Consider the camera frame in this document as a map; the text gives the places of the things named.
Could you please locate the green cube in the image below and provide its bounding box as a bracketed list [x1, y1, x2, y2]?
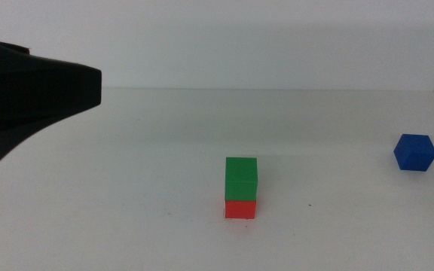
[225, 157, 258, 202]

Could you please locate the red cube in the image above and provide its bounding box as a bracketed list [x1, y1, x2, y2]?
[224, 199, 258, 220]

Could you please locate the blue cube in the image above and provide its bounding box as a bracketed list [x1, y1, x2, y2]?
[393, 133, 434, 172]

